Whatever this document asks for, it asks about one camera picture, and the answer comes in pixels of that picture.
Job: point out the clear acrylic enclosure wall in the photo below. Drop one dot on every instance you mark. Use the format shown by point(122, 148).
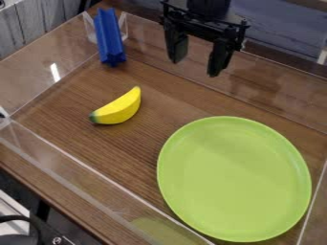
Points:
point(94, 170)

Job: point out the black device with knob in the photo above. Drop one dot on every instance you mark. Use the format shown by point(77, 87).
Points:
point(44, 235)

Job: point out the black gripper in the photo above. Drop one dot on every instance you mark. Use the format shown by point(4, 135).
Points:
point(208, 20)

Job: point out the green round plate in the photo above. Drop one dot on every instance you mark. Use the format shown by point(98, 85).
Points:
point(233, 179)

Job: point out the yellow toy banana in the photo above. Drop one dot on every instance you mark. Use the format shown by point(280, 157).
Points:
point(118, 110)

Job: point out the blue plastic bracket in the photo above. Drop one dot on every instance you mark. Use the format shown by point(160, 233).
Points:
point(109, 40)

